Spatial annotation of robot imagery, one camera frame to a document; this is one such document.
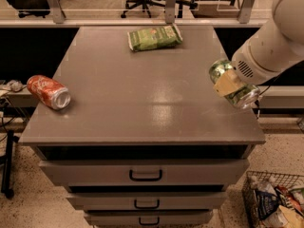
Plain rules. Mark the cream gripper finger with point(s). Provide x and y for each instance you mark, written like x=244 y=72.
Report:
x=228 y=83

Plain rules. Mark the black office chair centre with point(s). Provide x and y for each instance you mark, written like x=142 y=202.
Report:
x=171 y=8

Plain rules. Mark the green jalapeno chip bag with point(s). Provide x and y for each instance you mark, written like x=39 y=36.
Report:
x=154 y=38

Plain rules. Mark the red snack bag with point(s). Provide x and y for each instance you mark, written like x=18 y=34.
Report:
x=292 y=198

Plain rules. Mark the dark blue snack bag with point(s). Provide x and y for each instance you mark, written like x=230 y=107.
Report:
x=267 y=203

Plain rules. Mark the red soda can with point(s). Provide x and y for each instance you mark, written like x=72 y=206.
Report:
x=50 y=92

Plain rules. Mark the drawer black handle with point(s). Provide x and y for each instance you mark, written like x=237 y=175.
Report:
x=149 y=221
x=141 y=176
x=146 y=205

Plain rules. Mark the bottom drawer black handle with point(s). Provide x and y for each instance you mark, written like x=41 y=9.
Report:
x=149 y=221

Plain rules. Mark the black stand leg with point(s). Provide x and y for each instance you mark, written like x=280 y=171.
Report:
x=5 y=160

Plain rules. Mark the grey drawer cabinet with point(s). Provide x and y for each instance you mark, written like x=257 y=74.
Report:
x=142 y=111

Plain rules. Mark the green soda can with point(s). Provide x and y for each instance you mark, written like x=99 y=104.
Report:
x=244 y=97

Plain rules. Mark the middle drawer black handle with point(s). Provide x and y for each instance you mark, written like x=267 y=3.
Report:
x=146 y=205

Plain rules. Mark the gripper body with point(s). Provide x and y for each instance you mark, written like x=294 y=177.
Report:
x=248 y=64

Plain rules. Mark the crumpled grey cloth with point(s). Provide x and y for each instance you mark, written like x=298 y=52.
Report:
x=14 y=86

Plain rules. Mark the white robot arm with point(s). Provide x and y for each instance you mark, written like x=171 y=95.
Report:
x=275 y=47

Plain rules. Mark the top drawer black handle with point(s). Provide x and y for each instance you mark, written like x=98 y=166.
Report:
x=141 y=176

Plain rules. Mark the yellow snack bag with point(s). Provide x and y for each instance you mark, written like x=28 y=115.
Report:
x=291 y=218

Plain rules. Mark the wire basket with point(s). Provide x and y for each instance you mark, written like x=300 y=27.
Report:
x=250 y=197

